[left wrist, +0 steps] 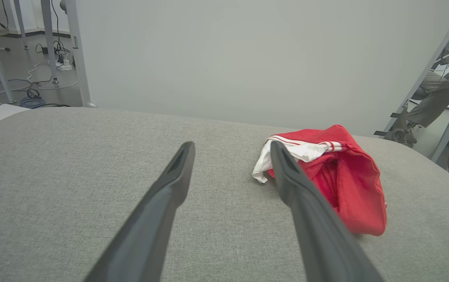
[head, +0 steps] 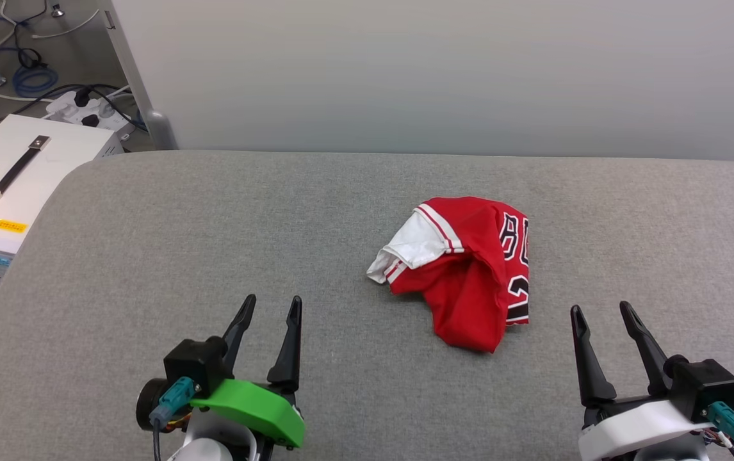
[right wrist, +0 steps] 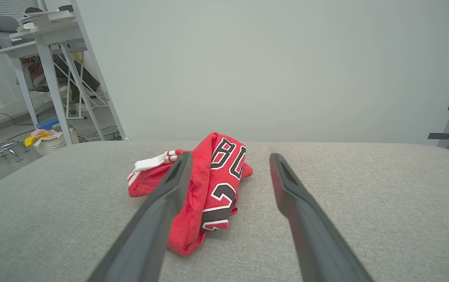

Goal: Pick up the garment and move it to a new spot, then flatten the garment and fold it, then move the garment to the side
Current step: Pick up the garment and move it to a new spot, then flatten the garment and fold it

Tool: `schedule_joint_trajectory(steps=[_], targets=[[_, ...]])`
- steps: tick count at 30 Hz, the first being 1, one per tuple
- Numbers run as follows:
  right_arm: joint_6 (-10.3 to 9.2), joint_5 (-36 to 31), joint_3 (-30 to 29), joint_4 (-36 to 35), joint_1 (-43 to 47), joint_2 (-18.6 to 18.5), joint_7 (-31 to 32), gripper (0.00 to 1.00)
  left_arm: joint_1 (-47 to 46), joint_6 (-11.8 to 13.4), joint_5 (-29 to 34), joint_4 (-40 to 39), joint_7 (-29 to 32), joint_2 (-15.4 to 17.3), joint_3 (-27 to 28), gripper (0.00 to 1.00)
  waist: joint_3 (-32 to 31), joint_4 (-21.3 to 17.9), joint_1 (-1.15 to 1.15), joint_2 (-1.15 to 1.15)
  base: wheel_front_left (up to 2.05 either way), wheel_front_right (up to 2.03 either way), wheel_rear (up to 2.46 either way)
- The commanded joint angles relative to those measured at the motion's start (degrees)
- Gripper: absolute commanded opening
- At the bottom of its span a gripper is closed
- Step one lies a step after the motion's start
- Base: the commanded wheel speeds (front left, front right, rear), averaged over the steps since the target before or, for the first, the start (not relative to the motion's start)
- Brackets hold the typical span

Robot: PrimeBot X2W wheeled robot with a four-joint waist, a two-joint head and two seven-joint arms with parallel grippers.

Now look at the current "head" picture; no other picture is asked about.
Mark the teal plug left camera cable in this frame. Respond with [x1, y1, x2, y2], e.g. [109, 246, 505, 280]
[149, 376, 199, 461]

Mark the black strap handle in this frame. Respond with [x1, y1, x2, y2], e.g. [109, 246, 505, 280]
[0, 135, 52, 211]

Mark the coiled blue cable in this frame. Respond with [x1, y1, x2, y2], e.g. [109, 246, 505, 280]
[11, 64, 60, 99]

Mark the white power strip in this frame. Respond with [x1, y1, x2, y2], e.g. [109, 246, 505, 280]
[45, 88, 136, 139]

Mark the red and white jersey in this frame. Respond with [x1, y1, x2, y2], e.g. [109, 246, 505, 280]
[367, 196, 530, 354]

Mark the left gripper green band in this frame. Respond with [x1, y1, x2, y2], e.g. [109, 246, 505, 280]
[136, 295, 306, 449]

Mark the white instrument box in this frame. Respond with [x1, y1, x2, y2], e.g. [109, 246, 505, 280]
[0, 114, 125, 285]

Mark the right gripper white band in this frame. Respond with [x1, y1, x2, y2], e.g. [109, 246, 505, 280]
[570, 301, 734, 461]

